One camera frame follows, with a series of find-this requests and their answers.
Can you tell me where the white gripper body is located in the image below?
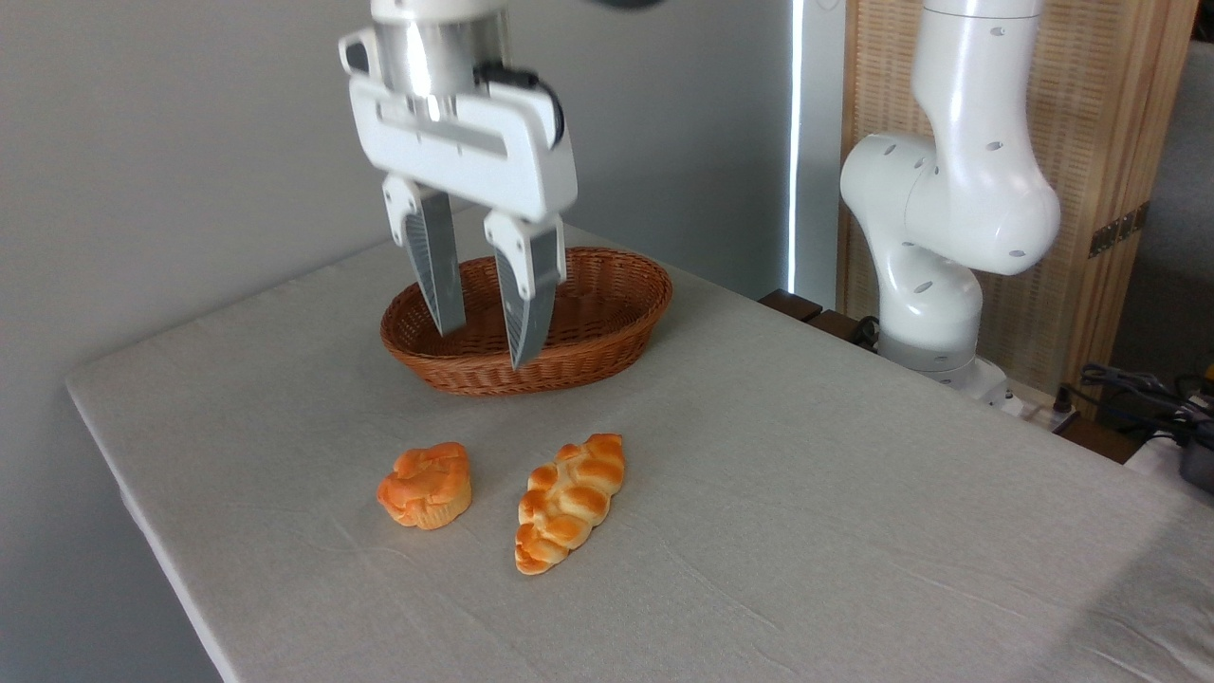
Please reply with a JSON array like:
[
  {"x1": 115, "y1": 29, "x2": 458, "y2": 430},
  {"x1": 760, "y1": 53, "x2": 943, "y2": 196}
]
[{"x1": 349, "y1": 74, "x2": 579, "y2": 224}]

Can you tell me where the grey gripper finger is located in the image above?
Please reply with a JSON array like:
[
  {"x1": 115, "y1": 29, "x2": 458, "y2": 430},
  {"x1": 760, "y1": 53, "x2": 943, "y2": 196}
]
[
  {"x1": 484, "y1": 211, "x2": 567, "y2": 370},
  {"x1": 382, "y1": 174, "x2": 467, "y2": 336}
]

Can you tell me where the braided golden bread loaf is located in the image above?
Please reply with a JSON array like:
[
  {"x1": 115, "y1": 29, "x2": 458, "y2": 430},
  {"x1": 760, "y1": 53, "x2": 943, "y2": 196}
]
[{"x1": 515, "y1": 434, "x2": 627, "y2": 576}]

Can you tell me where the orange muffin-shaped bread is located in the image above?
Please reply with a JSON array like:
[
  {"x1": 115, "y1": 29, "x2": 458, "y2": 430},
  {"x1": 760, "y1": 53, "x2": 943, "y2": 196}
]
[{"x1": 377, "y1": 442, "x2": 472, "y2": 530}]

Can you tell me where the brown oval wicker basket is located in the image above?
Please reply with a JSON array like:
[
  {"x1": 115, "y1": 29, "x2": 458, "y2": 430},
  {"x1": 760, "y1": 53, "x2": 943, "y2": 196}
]
[{"x1": 380, "y1": 247, "x2": 673, "y2": 397}]

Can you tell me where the dark brown wooden furniture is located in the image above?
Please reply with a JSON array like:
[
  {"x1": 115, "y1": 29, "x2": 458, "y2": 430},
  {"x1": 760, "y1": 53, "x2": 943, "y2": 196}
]
[{"x1": 759, "y1": 289, "x2": 878, "y2": 354}]

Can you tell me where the light grey tablecloth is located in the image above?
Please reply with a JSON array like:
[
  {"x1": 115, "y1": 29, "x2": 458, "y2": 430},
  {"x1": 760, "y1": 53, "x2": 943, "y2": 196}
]
[{"x1": 64, "y1": 199, "x2": 1214, "y2": 683}]

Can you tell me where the metal screen hinge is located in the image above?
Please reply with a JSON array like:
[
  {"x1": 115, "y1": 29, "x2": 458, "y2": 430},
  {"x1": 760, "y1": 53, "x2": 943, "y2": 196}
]
[{"x1": 1089, "y1": 202, "x2": 1150, "y2": 259}]

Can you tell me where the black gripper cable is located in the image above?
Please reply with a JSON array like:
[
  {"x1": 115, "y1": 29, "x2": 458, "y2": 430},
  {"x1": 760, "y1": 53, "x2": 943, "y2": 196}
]
[{"x1": 474, "y1": 63, "x2": 566, "y2": 148}]

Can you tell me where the black cable bundle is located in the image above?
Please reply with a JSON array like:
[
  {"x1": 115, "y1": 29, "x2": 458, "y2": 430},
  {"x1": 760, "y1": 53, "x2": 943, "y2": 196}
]
[{"x1": 1058, "y1": 363, "x2": 1214, "y2": 447}]

